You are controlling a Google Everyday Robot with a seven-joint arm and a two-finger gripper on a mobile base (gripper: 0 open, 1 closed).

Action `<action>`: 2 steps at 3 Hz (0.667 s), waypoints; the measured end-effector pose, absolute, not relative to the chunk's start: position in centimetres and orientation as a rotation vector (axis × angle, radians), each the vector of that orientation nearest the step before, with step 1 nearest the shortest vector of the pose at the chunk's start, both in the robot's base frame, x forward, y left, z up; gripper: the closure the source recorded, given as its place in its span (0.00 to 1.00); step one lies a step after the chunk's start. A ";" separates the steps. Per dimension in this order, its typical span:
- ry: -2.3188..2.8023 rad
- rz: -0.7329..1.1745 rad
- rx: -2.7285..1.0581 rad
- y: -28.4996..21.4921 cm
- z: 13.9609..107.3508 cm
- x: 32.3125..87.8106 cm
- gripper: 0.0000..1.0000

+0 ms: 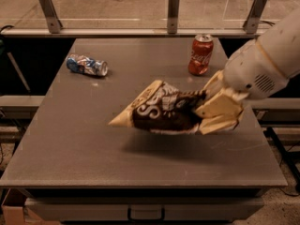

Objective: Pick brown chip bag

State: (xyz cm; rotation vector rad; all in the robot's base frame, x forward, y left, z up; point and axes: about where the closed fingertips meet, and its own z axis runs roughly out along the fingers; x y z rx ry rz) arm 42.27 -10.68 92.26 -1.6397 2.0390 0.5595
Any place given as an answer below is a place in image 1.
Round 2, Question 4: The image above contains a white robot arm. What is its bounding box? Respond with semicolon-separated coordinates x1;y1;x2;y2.
195;8;300;134

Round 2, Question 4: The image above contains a red Coca-Cola can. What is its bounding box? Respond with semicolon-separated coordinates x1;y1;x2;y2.
188;35;214;76

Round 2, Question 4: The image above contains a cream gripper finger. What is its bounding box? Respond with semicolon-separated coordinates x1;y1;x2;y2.
203;70;223;99
195;88;244;135

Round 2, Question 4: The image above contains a brown Late July chip bag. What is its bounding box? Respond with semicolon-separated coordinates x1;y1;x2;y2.
109;80;206;135

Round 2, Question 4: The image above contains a glass barrier panel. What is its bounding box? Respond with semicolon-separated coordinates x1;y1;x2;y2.
0;0;300;31

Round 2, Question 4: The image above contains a right metal glass bracket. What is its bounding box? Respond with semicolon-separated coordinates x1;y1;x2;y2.
243;0;268;34

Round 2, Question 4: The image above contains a black stand leg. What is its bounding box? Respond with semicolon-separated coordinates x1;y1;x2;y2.
264;127;300;193

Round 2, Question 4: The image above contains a cardboard box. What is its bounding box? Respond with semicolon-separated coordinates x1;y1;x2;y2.
1;189;61;225

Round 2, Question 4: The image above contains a crushed blue soda can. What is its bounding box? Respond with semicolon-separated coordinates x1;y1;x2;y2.
67;54;109;77

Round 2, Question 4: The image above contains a metal glass bracket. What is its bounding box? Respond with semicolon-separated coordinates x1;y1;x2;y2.
243;0;268;34
167;0;180;34
38;0;62;34

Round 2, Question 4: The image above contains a grey drawer with handle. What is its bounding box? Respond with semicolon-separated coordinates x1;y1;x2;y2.
25;197;263;222

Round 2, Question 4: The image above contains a left metal glass bracket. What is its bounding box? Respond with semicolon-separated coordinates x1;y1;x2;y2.
38;0;62;34

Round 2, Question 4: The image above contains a middle metal glass bracket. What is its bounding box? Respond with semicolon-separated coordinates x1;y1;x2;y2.
167;0;180;34

